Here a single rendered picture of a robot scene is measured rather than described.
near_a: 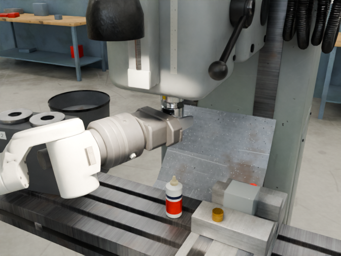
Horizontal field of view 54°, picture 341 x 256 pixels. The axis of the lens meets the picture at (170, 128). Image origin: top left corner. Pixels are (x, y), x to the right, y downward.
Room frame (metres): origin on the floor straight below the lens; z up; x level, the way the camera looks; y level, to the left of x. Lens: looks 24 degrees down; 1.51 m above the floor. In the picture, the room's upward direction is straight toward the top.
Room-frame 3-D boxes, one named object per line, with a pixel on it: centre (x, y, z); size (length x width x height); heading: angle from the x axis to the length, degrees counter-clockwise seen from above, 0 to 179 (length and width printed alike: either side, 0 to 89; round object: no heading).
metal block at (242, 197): (0.58, -0.15, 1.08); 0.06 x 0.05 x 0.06; 62
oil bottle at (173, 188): (0.68, -0.01, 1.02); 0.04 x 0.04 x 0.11
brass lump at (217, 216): (0.53, -0.09, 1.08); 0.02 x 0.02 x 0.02
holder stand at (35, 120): (0.84, 0.37, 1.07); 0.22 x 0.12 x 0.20; 75
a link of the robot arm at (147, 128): (0.58, 0.06, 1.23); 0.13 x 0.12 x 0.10; 43
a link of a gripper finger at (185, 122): (0.62, -0.03, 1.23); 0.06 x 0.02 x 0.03; 133
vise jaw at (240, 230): (0.53, -0.12, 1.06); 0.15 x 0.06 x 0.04; 62
